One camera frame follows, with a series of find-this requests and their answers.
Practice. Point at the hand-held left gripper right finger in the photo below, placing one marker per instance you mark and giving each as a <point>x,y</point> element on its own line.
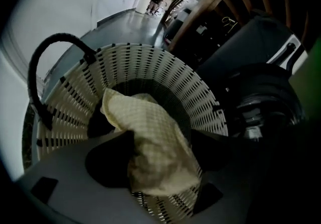
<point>238,187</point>

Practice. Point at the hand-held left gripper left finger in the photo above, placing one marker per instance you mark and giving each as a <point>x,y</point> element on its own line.
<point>75,187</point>

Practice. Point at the pale yellow checked clothes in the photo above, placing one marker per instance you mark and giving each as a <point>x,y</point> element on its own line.
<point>150,130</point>

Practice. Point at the white woven laundry basket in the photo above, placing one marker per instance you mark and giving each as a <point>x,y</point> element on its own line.
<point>150,67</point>

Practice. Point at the white and grey appliance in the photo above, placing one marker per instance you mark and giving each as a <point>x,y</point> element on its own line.
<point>250,42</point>

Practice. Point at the white counter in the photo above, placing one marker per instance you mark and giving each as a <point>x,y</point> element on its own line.
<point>141,3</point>

